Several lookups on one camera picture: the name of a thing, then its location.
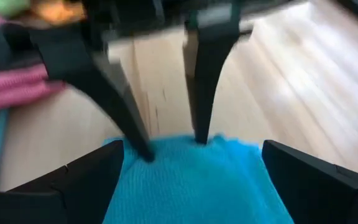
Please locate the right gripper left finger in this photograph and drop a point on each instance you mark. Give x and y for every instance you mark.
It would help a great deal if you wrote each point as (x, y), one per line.
(92, 180)

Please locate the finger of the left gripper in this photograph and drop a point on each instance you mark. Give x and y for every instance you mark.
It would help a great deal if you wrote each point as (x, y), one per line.
(210, 62)
(98, 81)

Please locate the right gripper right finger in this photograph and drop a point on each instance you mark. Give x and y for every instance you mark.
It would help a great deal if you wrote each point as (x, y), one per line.
(306, 180)

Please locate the pink microfiber towel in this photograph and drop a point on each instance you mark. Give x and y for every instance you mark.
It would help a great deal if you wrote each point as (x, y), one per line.
(11, 87)

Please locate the orange microfiber towel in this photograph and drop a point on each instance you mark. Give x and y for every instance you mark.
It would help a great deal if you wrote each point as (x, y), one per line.
(57, 11)

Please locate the green microfiber towel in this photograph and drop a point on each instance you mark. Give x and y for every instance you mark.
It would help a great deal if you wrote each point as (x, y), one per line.
(2, 6)

